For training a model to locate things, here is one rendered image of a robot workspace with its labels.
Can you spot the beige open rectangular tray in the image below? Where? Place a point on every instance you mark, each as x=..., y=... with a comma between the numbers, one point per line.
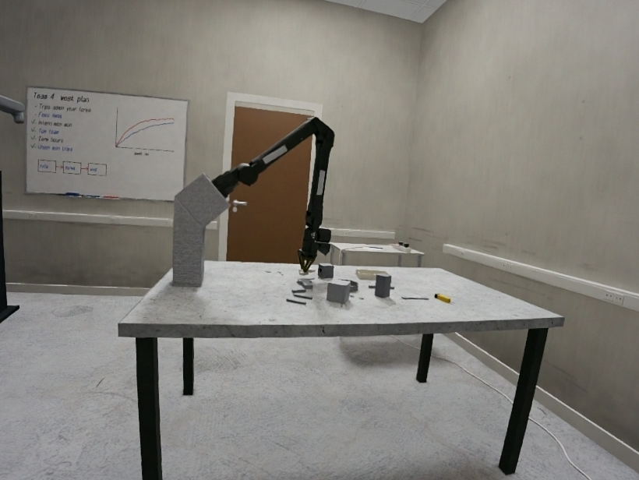
x=369, y=274

